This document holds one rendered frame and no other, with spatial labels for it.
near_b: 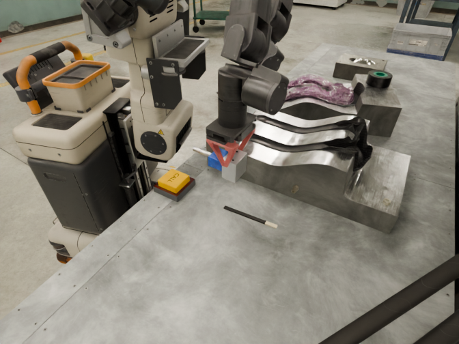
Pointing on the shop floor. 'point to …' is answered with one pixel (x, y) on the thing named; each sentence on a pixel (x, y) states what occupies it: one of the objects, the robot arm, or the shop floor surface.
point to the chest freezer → (323, 3)
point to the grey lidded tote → (418, 8)
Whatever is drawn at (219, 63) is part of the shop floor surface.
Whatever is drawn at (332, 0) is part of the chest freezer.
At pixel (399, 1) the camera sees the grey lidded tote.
